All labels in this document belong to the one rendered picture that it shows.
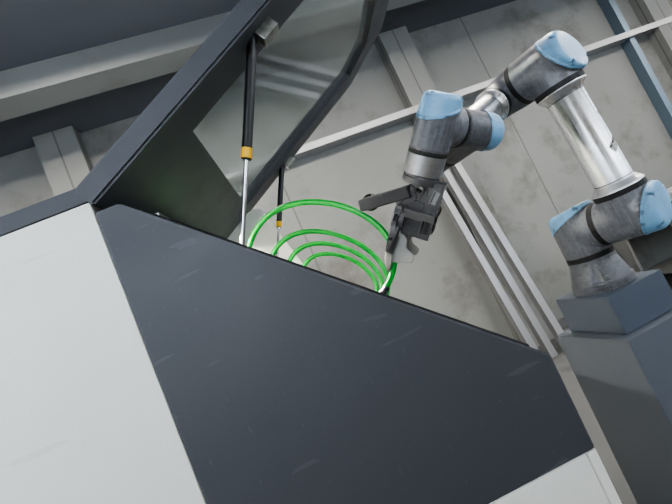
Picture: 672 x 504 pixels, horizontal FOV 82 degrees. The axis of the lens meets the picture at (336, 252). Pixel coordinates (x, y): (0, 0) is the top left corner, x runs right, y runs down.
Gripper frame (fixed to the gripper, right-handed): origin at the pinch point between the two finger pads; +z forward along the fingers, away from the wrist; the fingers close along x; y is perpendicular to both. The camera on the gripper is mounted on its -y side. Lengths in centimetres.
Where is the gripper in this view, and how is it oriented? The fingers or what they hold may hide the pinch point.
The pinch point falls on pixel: (388, 262)
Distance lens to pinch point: 85.2
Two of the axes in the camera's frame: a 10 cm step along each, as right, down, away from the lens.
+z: -1.7, 8.9, 4.2
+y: 9.1, 3.1, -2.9
